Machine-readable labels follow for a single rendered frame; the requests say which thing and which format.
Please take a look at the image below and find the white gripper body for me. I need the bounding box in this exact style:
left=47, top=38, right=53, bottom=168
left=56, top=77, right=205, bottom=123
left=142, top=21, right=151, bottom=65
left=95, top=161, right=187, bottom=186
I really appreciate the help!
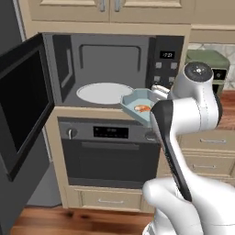
left=151, top=84, right=172, bottom=101

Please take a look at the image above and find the orange shrimp and garlic meal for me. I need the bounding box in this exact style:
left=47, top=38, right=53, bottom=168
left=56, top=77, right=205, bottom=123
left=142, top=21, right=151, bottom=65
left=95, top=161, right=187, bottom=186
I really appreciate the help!
left=134, top=104, right=152, bottom=114

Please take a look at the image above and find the pale blue tupperware container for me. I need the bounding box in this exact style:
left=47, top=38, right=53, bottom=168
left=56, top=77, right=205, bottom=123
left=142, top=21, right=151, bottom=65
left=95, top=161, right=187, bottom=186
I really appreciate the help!
left=119, top=87, right=161, bottom=128

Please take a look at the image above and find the white microwave turntable plate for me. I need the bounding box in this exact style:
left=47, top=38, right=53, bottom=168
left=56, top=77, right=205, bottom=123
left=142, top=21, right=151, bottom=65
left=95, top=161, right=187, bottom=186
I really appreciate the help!
left=75, top=82, right=135, bottom=106

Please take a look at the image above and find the dark grey microwave oven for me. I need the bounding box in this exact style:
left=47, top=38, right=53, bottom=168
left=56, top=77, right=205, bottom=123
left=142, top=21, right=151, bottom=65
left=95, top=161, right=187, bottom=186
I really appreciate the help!
left=42, top=31, right=186, bottom=108

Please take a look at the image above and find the beige cupboard door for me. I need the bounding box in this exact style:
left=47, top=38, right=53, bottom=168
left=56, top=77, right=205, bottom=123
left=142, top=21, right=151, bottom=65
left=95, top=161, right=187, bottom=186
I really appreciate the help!
left=27, top=0, right=111, bottom=23
left=110, top=0, right=193, bottom=25

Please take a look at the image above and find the grey oven door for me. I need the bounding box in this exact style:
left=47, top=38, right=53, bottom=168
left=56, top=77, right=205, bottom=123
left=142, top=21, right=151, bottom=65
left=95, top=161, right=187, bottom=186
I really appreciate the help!
left=60, top=139, right=162, bottom=190

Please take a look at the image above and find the black microwave door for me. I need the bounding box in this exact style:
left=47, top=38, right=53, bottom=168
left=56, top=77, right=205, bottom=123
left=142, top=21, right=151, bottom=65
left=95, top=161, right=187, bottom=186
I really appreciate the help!
left=0, top=32, right=56, bottom=183

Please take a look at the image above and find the round grey oven knob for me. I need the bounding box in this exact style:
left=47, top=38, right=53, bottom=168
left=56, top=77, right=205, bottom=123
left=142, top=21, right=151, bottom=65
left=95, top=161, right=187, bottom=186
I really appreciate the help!
left=65, top=127, right=79, bottom=140
left=144, top=130, right=158, bottom=142

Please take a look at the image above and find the beige drawer front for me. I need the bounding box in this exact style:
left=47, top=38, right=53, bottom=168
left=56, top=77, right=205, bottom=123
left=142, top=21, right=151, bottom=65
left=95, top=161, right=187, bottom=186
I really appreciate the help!
left=178, top=129, right=235, bottom=153
left=183, top=153, right=235, bottom=177

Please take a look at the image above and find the green toaster oven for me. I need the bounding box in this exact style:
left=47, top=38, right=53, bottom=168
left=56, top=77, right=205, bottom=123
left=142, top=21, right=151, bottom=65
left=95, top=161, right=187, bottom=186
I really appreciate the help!
left=185, top=49, right=231, bottom=95

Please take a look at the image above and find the grey built-in oven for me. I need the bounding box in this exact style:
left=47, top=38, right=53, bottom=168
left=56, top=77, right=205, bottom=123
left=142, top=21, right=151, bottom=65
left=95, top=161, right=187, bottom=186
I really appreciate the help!
left=57, top=117, right=162, bottom=190

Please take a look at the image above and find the beige drawer under oven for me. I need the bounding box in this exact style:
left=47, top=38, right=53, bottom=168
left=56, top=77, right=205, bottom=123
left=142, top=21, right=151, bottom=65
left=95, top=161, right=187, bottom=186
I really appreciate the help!
left=79, top=189, right=143, bottom=211

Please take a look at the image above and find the silver drawer handle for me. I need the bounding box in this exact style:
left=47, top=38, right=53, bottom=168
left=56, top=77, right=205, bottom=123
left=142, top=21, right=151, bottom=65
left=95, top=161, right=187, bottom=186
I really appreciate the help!
left=192, top=163, right=217, bottom=170
left=97, top=198, right=125, bottom=206
left=199, top=138, right=228, bottom=145

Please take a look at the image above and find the grey oven door handle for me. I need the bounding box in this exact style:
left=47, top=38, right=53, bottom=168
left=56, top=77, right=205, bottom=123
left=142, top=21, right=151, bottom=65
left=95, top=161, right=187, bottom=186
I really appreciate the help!
left=80, top=140, right=140, bottom=151

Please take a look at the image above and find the beige wall cupboard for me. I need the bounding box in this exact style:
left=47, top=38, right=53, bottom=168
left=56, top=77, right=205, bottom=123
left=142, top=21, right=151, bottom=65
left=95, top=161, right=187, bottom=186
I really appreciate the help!
left=191, top=0, right=235, bottom=31

